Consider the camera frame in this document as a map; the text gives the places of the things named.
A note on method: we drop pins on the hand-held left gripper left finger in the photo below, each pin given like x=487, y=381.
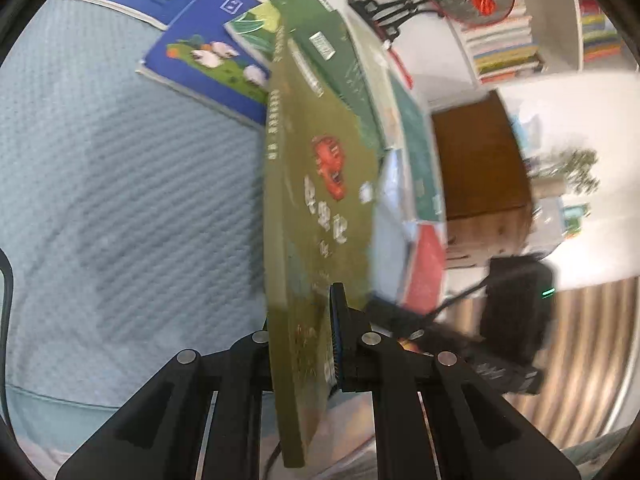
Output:
x=250, y=360

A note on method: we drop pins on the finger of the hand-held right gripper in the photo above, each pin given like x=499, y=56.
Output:
x=400, y=317

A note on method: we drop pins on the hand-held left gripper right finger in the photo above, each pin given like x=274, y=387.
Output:
x=340, y=340

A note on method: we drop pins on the green insect cover book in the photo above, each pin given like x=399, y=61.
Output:
x=310, y=210

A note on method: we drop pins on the dark green book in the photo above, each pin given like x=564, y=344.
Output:
x=420, y=160

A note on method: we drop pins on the blue illustrated book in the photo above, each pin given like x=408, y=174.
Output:
x=200, y=35

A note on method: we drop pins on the person's right forearm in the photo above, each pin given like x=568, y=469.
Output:
x=595, y=447

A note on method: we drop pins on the pile of pale shelf books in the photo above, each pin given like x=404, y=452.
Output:
x=505, y=50

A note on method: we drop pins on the rows of colourful shelf books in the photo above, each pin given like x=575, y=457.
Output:
x=600, y=30

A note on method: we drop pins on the red book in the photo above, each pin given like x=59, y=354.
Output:
x=425, y=270

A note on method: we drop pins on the beige striped rug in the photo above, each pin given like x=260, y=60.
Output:
x=590, y=360

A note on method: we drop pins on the light blue book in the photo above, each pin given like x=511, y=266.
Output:
x=395, y=195

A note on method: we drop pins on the brown wooden cabinet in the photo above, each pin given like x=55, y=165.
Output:
x=475, y=160

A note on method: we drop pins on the small green plant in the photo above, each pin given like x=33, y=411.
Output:
x=580, y=165

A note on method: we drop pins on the white bookshelf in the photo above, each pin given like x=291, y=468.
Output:
x=562, y=20

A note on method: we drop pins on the green leaf cover book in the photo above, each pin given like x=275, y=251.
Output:
x=250, y=30

